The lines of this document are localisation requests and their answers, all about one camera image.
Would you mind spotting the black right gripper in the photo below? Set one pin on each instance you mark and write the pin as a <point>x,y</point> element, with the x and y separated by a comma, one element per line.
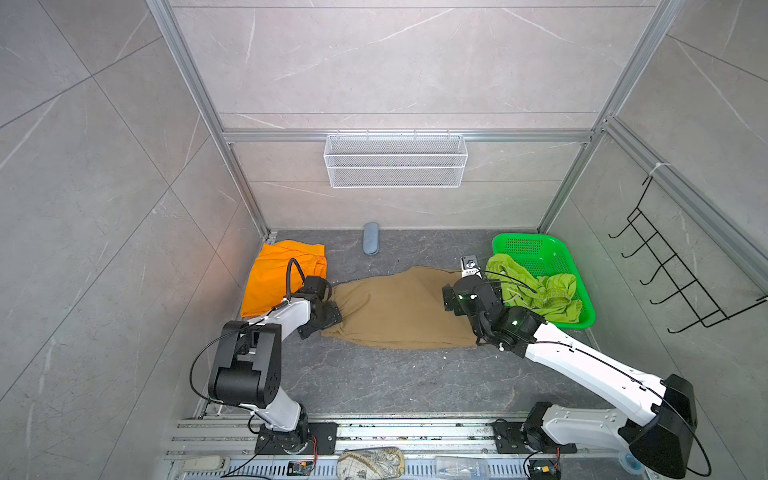
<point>451,300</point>

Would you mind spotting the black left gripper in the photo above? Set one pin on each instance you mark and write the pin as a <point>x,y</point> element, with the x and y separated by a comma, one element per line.
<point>334,316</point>

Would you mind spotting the orange shorts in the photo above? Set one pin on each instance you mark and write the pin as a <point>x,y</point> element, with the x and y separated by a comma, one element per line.
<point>266,285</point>

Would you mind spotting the khaki brown shorts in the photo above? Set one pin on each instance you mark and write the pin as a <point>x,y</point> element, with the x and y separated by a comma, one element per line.
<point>404,311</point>

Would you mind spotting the lime green shorts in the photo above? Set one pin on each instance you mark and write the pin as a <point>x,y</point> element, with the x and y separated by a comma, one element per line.
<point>553,297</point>

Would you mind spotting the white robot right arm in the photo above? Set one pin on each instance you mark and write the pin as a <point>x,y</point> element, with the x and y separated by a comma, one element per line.
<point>652,419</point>

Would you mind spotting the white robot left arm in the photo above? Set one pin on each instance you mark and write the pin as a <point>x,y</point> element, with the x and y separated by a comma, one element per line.
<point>246,371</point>

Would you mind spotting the green plastic basket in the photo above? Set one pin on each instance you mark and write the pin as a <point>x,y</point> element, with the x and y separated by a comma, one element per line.
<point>544,255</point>

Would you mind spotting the grey oval case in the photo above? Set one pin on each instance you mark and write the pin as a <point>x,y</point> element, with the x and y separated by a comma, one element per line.
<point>371,238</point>

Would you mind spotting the small circuit board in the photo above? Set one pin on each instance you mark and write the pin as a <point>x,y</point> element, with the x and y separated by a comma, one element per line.
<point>302,468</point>

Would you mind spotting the patterned pouch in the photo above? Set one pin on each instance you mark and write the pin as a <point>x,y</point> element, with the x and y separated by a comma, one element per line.
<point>371,464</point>

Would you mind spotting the white power adapter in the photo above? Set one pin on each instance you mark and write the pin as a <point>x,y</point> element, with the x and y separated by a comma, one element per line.
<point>207,463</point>

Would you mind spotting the blue tape roll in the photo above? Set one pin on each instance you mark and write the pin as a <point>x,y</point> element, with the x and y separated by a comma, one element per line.
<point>630,464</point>

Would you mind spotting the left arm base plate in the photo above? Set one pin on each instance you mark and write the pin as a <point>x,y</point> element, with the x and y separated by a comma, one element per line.
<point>306,439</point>

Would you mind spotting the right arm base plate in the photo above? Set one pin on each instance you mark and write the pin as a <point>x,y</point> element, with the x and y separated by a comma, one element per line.
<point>519,437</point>

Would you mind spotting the white wire mesh basket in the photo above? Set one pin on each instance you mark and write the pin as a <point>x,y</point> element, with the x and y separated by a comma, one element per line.
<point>368,160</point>

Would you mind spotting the black wire hook rack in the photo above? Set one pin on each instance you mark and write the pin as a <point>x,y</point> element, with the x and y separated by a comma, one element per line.
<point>670,264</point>

